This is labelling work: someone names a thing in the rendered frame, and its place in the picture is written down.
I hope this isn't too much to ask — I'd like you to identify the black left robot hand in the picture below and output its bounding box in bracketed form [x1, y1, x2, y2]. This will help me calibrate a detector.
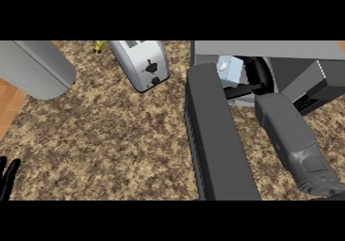
[0, 155, 23, 201]

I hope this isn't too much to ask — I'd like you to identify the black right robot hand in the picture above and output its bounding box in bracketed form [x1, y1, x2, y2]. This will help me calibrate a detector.
[223, 56, 277, 100]

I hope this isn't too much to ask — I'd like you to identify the pale blue milk carton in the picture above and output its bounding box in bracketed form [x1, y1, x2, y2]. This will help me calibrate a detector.
[215, 55, 251, 89]

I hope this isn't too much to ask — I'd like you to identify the grey microwave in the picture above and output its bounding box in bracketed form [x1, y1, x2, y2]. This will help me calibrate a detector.
[190, 40, 345, 117]

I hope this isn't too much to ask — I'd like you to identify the silver toaster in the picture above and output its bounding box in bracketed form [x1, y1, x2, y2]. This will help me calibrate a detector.
[108, 40, 172, 94]

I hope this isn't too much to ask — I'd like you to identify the small yellow-green object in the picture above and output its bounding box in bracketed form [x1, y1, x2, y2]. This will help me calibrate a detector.
[92, 40, 108, 54]

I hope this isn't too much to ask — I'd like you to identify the grey rounded appliance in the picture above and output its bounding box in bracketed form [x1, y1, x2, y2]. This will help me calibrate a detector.
[0, 40, 79, 101]

